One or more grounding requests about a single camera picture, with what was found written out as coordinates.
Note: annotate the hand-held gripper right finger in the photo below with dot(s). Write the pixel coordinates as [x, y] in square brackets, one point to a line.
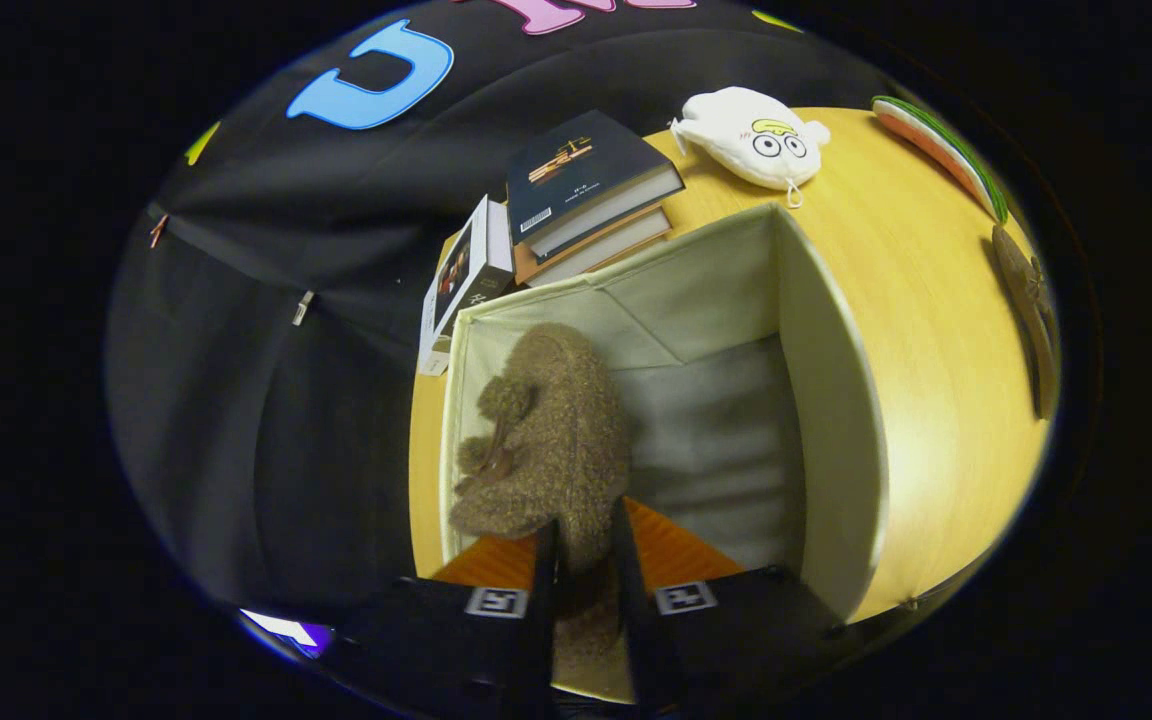
[641, 640]

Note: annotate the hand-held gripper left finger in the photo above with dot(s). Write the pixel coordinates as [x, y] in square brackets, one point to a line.
[544, 620]

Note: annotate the brown fuzzy slipper shoe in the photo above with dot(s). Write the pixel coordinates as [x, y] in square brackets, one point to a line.
[1026, 300]
[556, 420]

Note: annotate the grey fabric storage box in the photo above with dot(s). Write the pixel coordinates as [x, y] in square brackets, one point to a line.
[716, 430]

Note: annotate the white book with dark photo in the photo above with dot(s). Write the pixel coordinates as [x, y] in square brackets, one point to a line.
[466, 270]

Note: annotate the brown cover book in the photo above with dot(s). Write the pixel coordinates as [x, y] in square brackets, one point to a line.
[596, 250]

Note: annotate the silver backdrop clip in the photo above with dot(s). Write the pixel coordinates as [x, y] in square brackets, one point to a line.
[303, 307]

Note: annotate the dark blue hardcover book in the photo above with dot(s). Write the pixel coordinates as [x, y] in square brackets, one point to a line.
[576, 160]

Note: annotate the white plush toy with face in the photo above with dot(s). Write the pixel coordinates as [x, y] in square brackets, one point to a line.
[736, 125]

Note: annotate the red backdrop clip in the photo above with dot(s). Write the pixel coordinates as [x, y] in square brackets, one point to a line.
[158, 230]

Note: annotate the watermelon slice plush toy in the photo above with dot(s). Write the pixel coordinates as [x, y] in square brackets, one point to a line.
[936, 145]

